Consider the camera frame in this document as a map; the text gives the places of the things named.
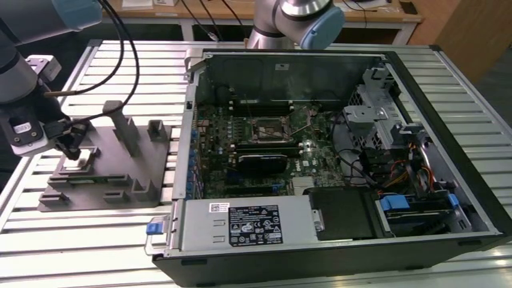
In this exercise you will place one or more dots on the small black device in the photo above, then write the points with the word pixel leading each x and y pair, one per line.
pixel 408 7

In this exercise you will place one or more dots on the black PC case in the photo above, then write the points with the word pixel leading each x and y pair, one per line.
pixel 280 270

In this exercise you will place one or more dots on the blue rear port connector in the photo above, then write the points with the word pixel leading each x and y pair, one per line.
pixel 190 164
pixel 188 192
pixel 193 154
pixel 189 176

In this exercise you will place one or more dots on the blue plastic clip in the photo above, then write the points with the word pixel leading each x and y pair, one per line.
pixel 452 201

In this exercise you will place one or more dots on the white paper box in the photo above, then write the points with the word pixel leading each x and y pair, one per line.
pixel 136 3
pixel 165 2

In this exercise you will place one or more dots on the blue case latch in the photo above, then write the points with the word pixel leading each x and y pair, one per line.
pixel 153 228

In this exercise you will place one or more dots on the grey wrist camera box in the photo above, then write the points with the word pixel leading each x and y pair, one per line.
pixel 41 67

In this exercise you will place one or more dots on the wooden cabinet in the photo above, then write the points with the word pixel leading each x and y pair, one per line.
pixel 472 36

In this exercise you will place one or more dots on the wooden desk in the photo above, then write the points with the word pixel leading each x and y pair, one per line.
pixel 384 16

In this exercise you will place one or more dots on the metal locking lever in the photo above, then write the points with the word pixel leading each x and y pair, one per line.
pixel 249 111

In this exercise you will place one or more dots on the black graphics card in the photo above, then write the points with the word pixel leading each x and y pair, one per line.
pixel 261 165

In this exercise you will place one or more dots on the CPU socket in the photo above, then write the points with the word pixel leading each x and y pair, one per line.
pixel 268 129

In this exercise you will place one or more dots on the metal disk bay cage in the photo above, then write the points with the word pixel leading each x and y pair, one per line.
pixel 372 120

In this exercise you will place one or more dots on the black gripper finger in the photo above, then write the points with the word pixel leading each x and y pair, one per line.
pixel 72 148

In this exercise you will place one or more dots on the green motherboard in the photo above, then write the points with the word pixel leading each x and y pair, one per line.
pixel 324 177

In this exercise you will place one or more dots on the silver chipset heatsink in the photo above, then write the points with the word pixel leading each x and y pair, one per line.
pixel 302 184

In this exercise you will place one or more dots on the black RAM slot bank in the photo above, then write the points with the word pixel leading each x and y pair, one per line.
pixel 260 105
pixel 265 148

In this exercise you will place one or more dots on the silver square CPU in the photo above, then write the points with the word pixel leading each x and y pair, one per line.
pixel 86 159

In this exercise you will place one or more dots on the grey parts rack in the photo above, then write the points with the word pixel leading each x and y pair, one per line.
pixel 116 168

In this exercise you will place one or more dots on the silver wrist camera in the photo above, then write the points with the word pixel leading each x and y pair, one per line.
pixel 29 138

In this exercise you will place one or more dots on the hard disk in blue carrier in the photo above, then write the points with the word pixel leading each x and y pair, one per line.
pixel 393 203

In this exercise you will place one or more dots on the silver power supply unit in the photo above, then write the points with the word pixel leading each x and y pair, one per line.
pixel 200 228

